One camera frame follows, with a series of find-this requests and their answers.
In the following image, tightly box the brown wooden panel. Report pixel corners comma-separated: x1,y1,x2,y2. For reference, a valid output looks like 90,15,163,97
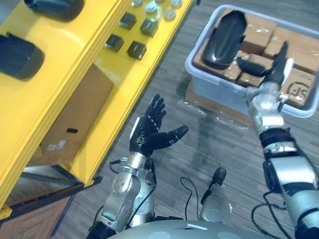
0,192,76,239

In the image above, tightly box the pale grey plastic bin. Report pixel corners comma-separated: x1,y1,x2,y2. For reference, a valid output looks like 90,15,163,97
184,4,319,119

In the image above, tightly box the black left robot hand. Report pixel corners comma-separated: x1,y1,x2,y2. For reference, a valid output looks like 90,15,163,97
129,94,189,158

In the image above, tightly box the small black square box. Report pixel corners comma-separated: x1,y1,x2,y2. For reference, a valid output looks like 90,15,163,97
140,17,160,38
104,33,125,52
127,41,147,61
118,12,137,31

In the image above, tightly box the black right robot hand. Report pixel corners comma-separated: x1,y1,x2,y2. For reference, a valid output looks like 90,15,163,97
236,40,295,86

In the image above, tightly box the yellow metal shelf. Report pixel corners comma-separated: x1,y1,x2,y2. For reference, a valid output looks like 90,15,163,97
0,0,195,220

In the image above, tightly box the cardboard box with black logo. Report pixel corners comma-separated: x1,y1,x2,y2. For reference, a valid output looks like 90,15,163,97
279,68,317,107

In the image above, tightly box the black plastic housing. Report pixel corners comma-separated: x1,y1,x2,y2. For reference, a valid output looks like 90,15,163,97
0,32,46,82
201,10,248,70
24,0,86,22

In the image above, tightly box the large brown cardboard box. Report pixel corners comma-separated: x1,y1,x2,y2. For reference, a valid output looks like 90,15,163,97
26,63,115,168

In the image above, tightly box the small brown cardboard box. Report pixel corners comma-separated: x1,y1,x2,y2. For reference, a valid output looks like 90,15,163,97
235,54,275,88
218,51,250,83

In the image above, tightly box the silver robot torso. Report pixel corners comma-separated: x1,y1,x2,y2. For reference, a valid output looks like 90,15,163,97
106,219,275,239

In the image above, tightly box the thin black cable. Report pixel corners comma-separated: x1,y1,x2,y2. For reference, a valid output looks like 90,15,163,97
179,177,200,220

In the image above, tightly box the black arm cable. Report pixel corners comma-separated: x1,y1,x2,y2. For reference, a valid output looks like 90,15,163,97
250,191,290,235

